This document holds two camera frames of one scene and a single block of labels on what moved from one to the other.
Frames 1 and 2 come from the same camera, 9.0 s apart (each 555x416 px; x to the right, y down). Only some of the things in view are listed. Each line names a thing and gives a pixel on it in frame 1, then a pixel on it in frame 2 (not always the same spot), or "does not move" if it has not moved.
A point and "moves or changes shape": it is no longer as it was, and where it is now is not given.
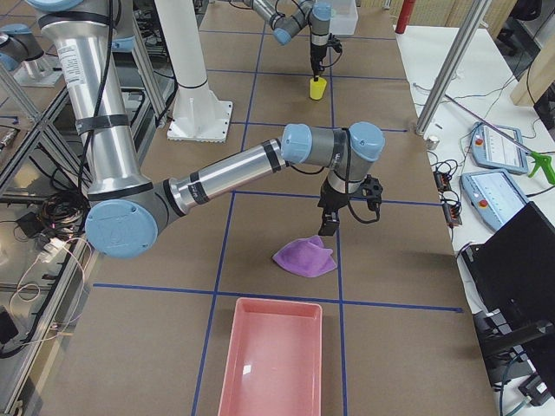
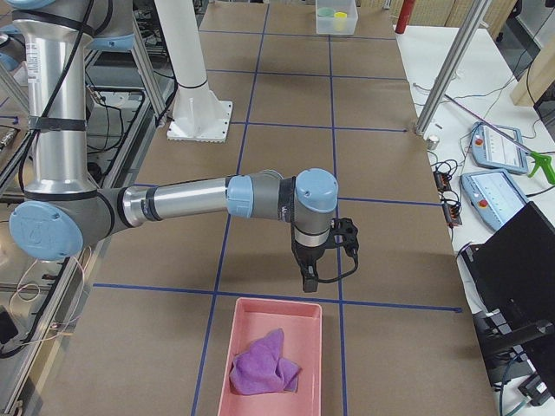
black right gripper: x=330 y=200 → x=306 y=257
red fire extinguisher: x=405 y=15 does not move
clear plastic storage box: x=343 y=18 does not move
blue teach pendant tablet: x=493 y=195 does not move
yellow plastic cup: x=316 y=87 → x=340 y=19
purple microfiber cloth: x=306 y=256 moves or changes shape
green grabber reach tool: x=545 y=162 does not move
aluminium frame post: x=445 y=78 does not move
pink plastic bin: x=272 y=364 does not move
